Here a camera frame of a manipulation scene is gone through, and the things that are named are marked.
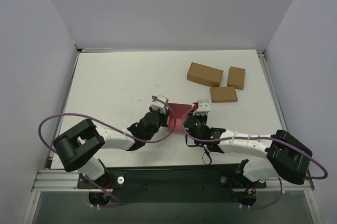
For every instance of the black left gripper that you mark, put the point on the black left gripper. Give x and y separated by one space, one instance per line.
163 116

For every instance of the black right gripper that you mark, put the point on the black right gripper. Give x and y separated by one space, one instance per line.
195 118

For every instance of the pink cardboard box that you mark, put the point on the pink cardboard box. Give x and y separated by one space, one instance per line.
179 110

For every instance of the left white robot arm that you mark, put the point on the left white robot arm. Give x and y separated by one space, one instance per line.
79 143

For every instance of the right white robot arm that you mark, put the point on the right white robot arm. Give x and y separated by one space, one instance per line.
273 159

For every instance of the brown cardboard box front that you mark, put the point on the brown cardboard box front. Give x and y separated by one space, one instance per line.
223 94

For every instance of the large brown cardboard box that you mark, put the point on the large brown cardboard box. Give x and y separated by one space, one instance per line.
204 75

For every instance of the small brown box right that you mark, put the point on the small brown box right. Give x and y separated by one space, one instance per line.
236 78

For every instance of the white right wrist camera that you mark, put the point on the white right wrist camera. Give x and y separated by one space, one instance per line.
201 107

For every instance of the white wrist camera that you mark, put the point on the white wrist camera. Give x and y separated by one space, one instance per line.
159 103
201 107

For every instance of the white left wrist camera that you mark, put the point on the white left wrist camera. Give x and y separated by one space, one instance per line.
159 103

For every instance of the aluminium frame rail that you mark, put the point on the aluminium frame rail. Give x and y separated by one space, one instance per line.
61 181

